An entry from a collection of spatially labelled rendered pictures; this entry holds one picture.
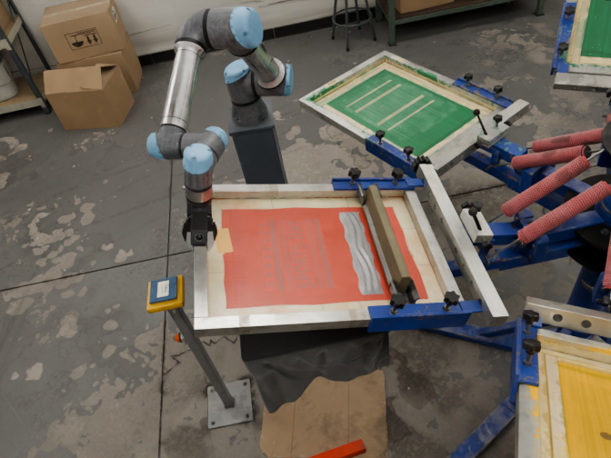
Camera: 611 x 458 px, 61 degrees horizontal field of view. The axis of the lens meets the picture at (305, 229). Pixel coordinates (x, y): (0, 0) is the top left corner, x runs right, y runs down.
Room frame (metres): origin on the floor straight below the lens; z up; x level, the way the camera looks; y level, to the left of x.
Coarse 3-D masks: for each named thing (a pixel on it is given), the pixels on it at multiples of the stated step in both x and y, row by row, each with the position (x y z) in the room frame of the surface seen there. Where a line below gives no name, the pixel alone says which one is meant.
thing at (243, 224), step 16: (288, 208) 1.28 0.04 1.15; (304, 208) 1.28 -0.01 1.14; (320, 208) 1.28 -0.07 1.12; (336, 208) 1.27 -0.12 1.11; (352, 208) 1.27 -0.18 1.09; (224, 224) 1.20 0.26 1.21; (240, 224) 1.20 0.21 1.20; (256, 224) 1.20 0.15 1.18; (336, 224) 1.19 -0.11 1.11; (240, 240) 1.13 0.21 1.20; (256, 240) 1.13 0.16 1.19; (336, 240) 1.12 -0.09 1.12; (368, 240) 1.12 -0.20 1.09; (400, 240) 1.11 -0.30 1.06
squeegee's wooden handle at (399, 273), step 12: (372, 192) 1.24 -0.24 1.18; (372, 204) 1.20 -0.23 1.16; (372, 216) 1.18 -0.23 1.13; (384, 216) 1.12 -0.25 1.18; (384, 228) 1.07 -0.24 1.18; (384, 240) 1.04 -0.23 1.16; (396, 240) 1.02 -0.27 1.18; (384, 252) 1.02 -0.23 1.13; (396, 252) 0.97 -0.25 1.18; (396, 264) 0.92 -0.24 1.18; (396, 276) 0.90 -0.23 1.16; (408, 276) 0.87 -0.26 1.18
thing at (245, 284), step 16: (224, 256) 1.06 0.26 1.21; (240, 256) 1.06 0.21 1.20; (256, 256) 1.06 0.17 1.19; (336, 256) 1.05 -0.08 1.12; (352, 256) 1.05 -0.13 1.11; (240, 272) 1.00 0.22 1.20; (256, 272) 1.00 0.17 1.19; (336, 272) 0.99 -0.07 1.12; (352, 272) 0.98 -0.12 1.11; (384, 272) 0.98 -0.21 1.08; (416, 272) 0.97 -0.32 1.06; (240, 288) 0.94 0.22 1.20; (256, 288) 0.94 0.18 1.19; (336, 288) 0.92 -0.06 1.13; (352, 288) 0.92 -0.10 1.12; (384, 288) 0.92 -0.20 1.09; (416, 288) 0.91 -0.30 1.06; (240, 304) 0.88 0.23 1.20; (256, 304) 0.88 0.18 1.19; (272, 304) 0.87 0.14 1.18; (304, 304) 0.87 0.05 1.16
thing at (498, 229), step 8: (464, 224) 1.10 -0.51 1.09; (488, 224) 1.09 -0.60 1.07; (496, 224) 1.09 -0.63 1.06; (504, 224) 1.09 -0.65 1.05; (496, 232) 1.06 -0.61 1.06; (504, 232) 1.06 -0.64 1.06; (512, 232) 1.06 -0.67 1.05; (496, 240) 1.05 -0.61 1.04; (504, 240) 1.05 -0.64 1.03; (512, 240) 1.05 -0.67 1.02
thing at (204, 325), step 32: (224, 192) 1.33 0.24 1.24; (256, 192) 1.33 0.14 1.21; (288, 192) 1.33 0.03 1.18; (320, 192) 1.33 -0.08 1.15; (352, 192) 1.33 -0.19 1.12; (384, 192) 1.33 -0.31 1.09; (416, 224) 1.17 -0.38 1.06; (448, 288) 0.88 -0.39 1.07; (224, 320) 0.81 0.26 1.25; (256, 320) 0.80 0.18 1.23; (288, 320) 0.79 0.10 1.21; (320, 320) 0.79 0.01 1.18; (352, 320) 0.78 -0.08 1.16
